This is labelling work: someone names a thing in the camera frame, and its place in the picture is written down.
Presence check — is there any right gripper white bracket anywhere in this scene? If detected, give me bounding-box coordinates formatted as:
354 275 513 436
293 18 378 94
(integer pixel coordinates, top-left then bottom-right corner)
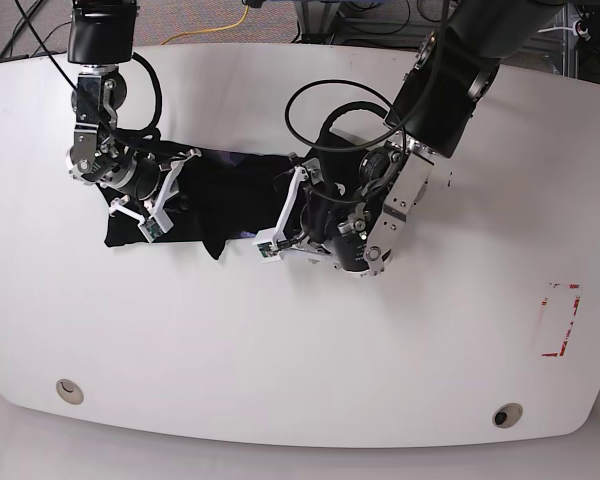
107 148 202 228

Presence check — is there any black t-shirt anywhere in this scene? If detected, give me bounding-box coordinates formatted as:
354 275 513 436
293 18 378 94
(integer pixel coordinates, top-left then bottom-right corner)
104 147 368 260

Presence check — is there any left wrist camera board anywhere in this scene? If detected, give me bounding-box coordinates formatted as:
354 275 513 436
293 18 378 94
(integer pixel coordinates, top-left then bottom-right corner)
252 228 286 263

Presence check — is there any yellow cable on floor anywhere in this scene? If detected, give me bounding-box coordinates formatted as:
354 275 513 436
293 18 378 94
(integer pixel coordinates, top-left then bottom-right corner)
160 4 254 46

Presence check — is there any table cable grommet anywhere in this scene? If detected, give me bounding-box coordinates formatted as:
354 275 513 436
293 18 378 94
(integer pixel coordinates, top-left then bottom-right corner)
492 403 524 429
56 379 84 405

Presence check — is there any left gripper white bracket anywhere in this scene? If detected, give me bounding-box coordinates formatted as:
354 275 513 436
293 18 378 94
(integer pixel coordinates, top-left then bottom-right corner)
269 154 342 265

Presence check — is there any aluminium frame stand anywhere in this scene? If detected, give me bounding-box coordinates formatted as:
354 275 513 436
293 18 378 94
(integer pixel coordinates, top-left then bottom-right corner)
294 1 342 44

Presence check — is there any left table cable grommet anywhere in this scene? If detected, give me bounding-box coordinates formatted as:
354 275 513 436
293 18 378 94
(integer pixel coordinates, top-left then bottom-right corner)
56 379 84 405

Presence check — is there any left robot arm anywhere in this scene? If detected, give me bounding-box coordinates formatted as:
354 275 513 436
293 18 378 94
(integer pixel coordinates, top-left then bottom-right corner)
289 1 563 275

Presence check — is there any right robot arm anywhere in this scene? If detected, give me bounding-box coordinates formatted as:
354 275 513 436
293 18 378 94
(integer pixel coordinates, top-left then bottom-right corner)
67 1 201 241

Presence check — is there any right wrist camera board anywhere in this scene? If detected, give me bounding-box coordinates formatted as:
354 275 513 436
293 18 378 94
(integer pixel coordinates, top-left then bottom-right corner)
138 216 174 243

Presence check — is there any red tape rectangle marking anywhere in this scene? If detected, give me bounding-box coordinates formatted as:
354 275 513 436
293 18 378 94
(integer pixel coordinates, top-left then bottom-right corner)
534 283 582 358

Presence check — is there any right table cable grommet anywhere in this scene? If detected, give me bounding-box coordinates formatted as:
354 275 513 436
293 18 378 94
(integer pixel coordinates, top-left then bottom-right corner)
492 403 524 429

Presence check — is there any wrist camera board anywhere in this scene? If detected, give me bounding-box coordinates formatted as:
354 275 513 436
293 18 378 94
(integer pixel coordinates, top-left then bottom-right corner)
138 216 174 243
252 228 286 263

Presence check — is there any white cable on floor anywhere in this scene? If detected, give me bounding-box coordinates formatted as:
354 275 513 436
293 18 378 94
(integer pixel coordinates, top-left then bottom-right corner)
534 22 579 37

